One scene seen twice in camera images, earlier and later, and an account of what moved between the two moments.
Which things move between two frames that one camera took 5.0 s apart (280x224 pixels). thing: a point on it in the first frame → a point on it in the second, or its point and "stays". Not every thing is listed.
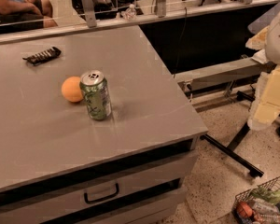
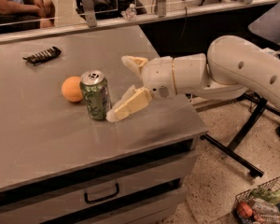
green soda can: x=96 y=93 stays
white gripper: x=279 y=39 → x=159 y=75
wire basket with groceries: x=265 y=203 stays
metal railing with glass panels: x=21 y=12 stays
